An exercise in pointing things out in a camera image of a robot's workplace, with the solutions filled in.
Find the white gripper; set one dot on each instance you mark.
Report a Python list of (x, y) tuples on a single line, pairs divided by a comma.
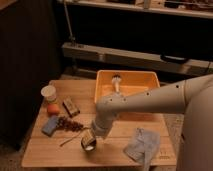
[(88, 137)]

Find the metal cup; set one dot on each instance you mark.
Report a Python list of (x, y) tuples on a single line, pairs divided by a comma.
[(88, 144)]

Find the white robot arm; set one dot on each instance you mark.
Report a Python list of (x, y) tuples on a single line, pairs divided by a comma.
[(191, 97)]

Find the thin wooden stick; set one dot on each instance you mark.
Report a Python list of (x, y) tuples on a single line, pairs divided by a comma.
[(69, 140)]

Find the bunch of dried grapes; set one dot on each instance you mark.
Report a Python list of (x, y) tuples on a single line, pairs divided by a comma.
[(64, 123)]

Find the brown rectangular box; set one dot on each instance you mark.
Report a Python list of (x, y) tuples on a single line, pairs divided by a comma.
[(70, 107)]

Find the blue sponge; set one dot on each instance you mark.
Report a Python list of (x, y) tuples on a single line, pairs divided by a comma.
[(50, 126)]

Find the orange fruit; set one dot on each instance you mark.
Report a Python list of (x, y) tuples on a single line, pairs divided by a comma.
[(53, 109)]

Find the yellow plastic bin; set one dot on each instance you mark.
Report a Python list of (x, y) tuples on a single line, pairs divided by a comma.
[(133, 81)]

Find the grey cloth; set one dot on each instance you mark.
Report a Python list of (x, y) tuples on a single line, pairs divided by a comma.
[(142, 147)]

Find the white paper cup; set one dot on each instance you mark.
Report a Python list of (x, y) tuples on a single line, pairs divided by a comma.
[(49, 93)]

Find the white dish brush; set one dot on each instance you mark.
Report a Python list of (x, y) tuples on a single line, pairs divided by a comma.
[(116, 79)]

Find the grey metal shelf rail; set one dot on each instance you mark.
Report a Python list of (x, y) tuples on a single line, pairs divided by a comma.
[(135, 59)]

